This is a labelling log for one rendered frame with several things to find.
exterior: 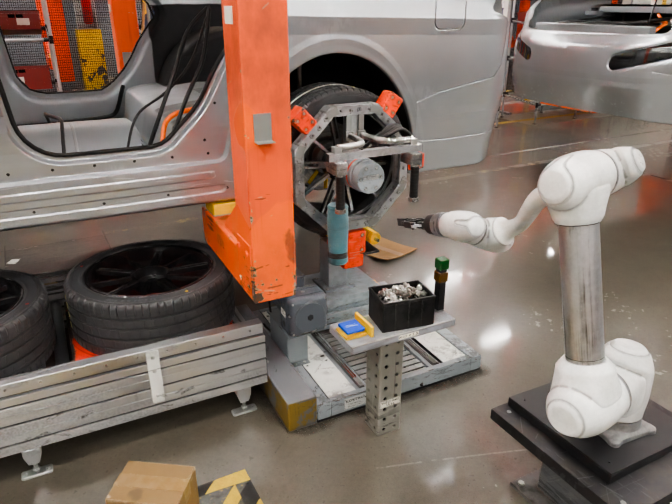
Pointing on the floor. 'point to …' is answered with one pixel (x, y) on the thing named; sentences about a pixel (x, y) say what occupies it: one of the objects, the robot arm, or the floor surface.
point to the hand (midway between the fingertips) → (404, 222)
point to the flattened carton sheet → (390, 250)
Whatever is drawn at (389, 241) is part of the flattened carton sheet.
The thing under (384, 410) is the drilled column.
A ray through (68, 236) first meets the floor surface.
